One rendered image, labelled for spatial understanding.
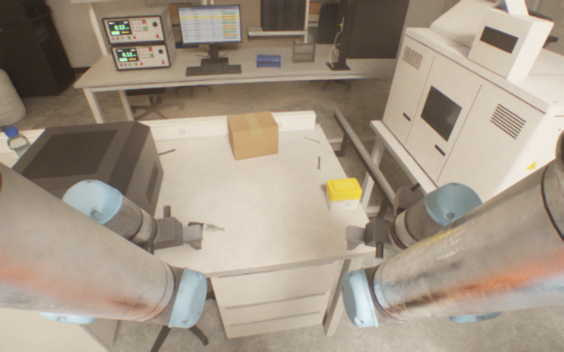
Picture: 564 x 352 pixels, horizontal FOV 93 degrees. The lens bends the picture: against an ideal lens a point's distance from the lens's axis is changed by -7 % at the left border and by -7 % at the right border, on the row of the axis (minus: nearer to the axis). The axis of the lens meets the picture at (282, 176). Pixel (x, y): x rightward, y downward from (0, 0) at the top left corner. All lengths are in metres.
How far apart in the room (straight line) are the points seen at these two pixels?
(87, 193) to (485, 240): 0.45
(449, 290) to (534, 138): 0.89
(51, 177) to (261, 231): 0.70
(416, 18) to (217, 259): 5.82
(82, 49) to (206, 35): 3.54
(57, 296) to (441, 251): 0.27
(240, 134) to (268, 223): 0.45
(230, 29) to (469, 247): 2.55
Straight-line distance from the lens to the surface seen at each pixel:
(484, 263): 0.22
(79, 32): 5.87
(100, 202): 0.46
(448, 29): 1.62
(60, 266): 0.22
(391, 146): 1.65
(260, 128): 1.35
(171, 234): 0.60
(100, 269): 0.25
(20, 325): 1.62
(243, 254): 1.04
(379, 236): 0.60
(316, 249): 1.05
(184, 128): 1.59
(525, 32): 1.15
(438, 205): 0.46
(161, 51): 2.65
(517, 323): 2.41
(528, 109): 1.12
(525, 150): 1.13
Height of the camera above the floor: 1.75
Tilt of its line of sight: 40 degrees down
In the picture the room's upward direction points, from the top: 2 degrees clockwise
